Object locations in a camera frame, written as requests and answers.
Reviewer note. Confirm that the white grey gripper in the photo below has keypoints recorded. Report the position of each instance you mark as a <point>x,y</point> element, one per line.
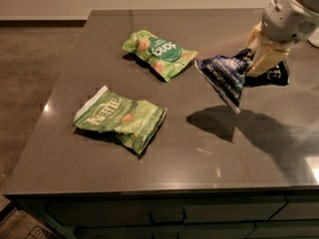
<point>286,21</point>

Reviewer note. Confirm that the black wire basket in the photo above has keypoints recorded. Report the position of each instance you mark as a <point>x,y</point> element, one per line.
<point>38,232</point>

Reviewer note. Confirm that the green Jong snack bag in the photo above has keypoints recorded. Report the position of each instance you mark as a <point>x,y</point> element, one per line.
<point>165,57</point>

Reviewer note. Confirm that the blue Kettle chip bag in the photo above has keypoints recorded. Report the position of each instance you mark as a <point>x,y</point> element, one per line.
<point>228,77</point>

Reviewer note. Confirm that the green Kettle chip bag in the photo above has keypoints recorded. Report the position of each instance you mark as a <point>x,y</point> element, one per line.
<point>133,122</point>

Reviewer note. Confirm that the dark cabinet drawer fronts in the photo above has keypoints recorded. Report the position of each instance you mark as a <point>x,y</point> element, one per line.
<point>224,217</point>

